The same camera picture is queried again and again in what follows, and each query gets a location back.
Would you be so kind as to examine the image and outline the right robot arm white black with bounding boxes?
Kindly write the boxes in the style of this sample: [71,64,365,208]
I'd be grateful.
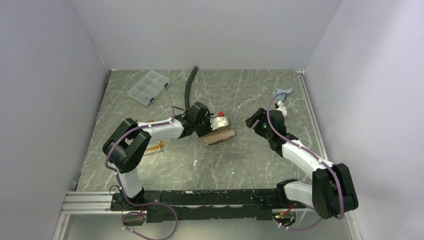
[245,107,359,219]

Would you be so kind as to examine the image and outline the clear plastic compartment box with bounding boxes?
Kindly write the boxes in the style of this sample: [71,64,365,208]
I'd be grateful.
[127,70,170,107]

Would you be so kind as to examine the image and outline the blue cleaning cloth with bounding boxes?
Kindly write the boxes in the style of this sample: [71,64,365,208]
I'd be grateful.
[272,88,293,100]

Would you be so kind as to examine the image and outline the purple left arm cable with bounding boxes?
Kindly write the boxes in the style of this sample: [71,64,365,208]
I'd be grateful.
[104,105,180,240]

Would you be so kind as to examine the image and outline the printed glasses pouch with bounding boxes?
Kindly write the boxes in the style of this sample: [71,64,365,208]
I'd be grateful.
[202,128,236,146]

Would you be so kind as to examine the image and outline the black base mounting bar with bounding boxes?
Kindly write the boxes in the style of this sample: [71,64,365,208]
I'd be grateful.
[110,188,303,223]

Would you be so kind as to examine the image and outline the orange transparent safety glasses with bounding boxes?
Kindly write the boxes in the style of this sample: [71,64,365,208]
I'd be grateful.
[145,141,164,155]

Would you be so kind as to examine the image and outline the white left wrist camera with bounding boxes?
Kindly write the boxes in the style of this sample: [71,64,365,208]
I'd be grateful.
[209,111,229,131]

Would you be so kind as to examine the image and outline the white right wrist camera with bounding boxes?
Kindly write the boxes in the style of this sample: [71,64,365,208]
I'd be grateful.
[274,100,288,117]

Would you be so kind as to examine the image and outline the black rubber hose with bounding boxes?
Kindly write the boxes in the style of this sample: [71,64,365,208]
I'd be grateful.
[184,66,200,112]

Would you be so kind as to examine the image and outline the aluminium frame rail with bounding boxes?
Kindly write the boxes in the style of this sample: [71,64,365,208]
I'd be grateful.
[52,191,363,240]

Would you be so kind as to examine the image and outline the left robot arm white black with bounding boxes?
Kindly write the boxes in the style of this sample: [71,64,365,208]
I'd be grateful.
[102,102,225,210]

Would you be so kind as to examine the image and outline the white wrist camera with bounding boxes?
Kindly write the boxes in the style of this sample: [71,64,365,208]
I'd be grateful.
[209,111,229,131]
[274,100,288,117]

